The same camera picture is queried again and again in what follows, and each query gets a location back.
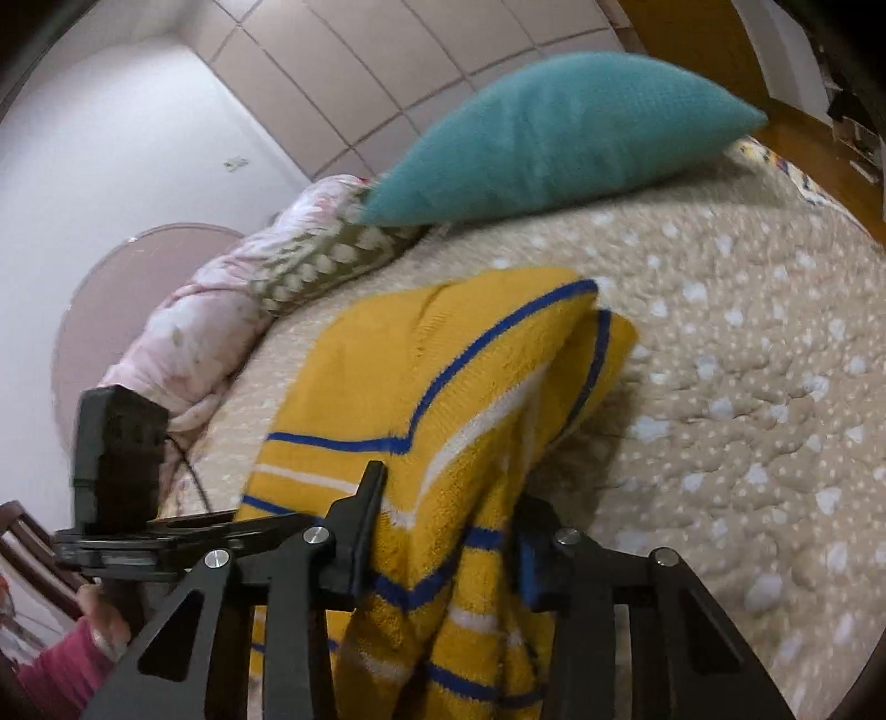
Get yellow striped knit sweater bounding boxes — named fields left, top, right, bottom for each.
left=237, top=267, right=637, bottom=718

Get pink sleeve forearm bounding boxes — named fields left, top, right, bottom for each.
left=13, top=618, right=116, bottom=720

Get person's left hand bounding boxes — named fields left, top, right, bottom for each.
left=76, top=585, right=132, bottom=661

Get pink floral duvet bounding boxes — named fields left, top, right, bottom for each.
left=99, top=174, right=368, bottom=498

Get beige dotted quilted bedspread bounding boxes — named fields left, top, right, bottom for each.
left=168, top=140, right=884, bottom=718

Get pink rounded headboard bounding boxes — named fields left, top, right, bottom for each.
left=51, top=224, right=242, bottom=451

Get green hedgehog bolster pillow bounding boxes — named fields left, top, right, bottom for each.
left=249, top=188, right=431, bottom=316

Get white panelled wardrobe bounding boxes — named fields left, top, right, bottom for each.
left=177, top=0, right=635, bottom=178

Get brown wooden door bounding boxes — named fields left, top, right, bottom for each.
left=622, top=2, right=884, bottom=240

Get white cluttered shelf unit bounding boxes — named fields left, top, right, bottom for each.
left=776, top=0, right=884, bottom=184

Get black cable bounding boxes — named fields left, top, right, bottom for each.
left=163, top=433, right=214, bottom=518

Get white wall switch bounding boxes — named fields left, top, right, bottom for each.
left=224, top=156, right=249, bottom=172

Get teal corduroy cushion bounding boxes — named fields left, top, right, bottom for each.
left=362, top=53, right=766, bottom=227

